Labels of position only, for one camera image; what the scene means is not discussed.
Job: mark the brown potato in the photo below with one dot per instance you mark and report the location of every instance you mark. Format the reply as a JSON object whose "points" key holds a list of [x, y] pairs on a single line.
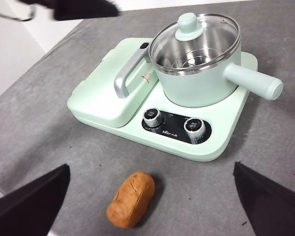
{"points": [[131, 200]]}

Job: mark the mint green griddle cover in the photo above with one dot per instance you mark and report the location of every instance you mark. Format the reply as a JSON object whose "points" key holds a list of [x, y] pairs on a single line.
{"points": [[100, 98]]}

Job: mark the glass lid with green knob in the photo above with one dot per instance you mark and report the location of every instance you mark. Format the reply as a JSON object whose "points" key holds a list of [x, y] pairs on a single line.
{"points": [[188, 27]]}

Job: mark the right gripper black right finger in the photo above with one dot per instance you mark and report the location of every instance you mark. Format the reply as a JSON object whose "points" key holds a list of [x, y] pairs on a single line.
{"points": [[275, 209]]}

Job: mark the mint green breakfast machine base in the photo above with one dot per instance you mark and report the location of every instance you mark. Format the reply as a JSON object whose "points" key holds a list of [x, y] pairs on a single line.
{"points": [[211, 145]]}

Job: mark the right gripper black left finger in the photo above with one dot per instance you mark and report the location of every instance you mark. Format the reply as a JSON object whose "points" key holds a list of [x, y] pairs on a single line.
{"points": [[24, 211]]}

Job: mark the silver control knob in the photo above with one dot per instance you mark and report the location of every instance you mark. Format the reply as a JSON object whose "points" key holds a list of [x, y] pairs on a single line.
{"points": [[194, 127], [151, 116]]}

